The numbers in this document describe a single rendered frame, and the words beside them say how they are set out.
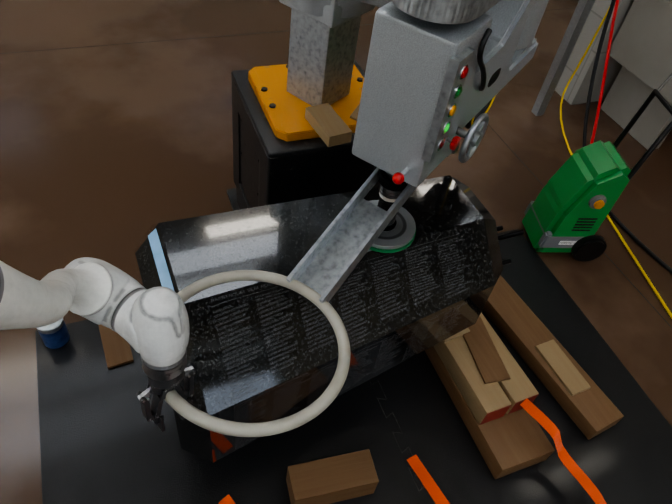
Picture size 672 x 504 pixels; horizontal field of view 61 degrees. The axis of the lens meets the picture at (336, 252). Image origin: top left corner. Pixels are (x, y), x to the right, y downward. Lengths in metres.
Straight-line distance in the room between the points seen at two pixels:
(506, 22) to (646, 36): 2.47
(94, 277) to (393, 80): 0.81
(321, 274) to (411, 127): 0.47
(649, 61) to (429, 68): 2.88
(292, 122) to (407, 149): 0.86
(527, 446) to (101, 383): 1.66
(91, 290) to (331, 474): 1.23
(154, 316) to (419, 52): 0.82
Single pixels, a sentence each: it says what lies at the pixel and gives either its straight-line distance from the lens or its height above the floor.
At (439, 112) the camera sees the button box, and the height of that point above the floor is 1.36.
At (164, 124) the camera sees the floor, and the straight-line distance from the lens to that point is 3.61.
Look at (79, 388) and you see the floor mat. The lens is 2.47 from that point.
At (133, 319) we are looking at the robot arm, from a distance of 1.12.
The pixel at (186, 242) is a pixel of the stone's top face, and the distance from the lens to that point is 1.78.
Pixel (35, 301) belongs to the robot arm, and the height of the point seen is 1.48.
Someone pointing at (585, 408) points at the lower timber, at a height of 0.09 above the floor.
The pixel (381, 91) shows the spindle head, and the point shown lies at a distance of 1.48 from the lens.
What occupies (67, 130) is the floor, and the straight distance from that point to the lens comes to 3.65.
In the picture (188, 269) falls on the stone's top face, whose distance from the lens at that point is 1.70.
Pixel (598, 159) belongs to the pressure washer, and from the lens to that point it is 2.99.
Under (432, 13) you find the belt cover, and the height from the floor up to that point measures 1.57.
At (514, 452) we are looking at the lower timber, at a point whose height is 0.11.
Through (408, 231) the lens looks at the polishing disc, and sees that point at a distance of 1.84.
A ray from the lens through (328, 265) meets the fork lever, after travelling 1.60.
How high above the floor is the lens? 2.10
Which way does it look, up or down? 47 degrees down
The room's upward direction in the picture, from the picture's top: 10 degrees clockwise
